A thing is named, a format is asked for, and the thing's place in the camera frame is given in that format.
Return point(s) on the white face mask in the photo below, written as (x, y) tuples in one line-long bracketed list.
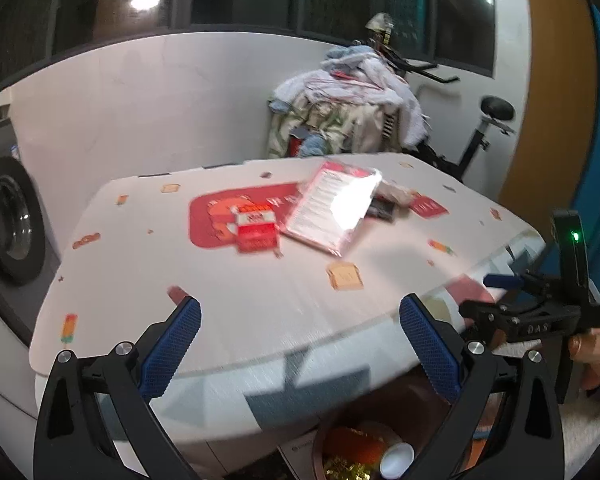
[(380, 22)]

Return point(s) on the dark snack packet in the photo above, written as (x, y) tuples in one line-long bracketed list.
[(382, 208)]

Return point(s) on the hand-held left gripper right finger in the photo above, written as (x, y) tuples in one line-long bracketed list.
[(432, 345)]

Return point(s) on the person's right hand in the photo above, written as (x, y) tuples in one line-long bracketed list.
[(597, 355)]

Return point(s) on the pile of clothes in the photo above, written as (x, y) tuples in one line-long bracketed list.
[(350, 105)]

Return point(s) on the brown trash bin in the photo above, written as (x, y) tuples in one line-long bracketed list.
[(420, 395)]

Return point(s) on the round tin with white lid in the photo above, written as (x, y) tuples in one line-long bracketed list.
[(395, 460)]

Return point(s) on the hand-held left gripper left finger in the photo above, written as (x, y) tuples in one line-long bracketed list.
[(172, 350)]

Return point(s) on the gold foil wrapper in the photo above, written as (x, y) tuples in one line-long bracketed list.
[(350, 470)]

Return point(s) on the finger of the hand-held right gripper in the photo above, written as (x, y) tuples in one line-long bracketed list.
[(500, 280), (480, 312)]

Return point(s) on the red and white carton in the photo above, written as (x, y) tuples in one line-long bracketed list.
[(255, 232)]

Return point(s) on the pink plastic packet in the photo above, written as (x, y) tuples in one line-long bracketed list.
[(320, 210)]

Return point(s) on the black exercise bike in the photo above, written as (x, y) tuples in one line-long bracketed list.
[(472, 145)]

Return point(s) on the crumpled white tissue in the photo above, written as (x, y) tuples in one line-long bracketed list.
[(395, 192)]

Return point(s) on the printed tablecloth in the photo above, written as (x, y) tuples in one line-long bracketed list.
[(260, 310)]

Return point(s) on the grey washing machine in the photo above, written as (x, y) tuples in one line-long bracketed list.
[(10, 220)]

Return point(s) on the person's white fluffy clothing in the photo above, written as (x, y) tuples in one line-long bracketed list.
[(590, 440)]

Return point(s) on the orange foam fruit net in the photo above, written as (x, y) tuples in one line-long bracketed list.
[(355, 445)]

